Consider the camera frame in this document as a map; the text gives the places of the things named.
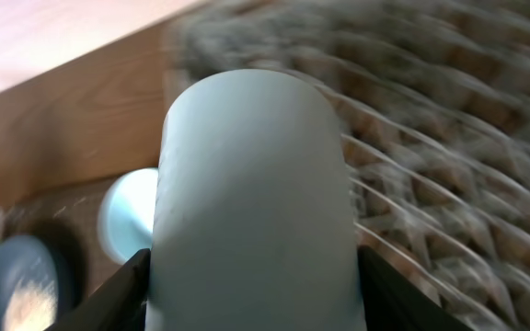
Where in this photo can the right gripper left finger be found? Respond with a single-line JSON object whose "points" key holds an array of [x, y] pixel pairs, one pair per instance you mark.
{"points": [[119, 304]]}

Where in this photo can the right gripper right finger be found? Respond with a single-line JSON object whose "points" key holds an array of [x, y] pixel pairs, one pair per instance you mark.
{"points": [[392, 303]]}

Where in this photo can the large light blue bowl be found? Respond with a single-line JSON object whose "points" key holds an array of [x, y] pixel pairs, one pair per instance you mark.
{"points": [[126, 214]]}

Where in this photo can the small light blue cup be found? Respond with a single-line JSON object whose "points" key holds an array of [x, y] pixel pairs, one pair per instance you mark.
{"points": [[253, 223]]}

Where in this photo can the grey dishwasher rack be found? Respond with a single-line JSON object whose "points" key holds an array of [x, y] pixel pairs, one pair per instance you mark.
{"points": [[433, 99]]}

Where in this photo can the pile of white rice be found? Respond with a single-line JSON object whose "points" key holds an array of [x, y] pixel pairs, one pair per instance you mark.
{"points": [[32, 307]]}

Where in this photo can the dark brown serving tray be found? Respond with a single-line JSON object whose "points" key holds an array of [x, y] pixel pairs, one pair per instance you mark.
{"points": [[67, 219]]}

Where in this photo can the dark blue plate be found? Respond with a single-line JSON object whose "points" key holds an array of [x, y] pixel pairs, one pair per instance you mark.
{"points": [[25, 258]]}

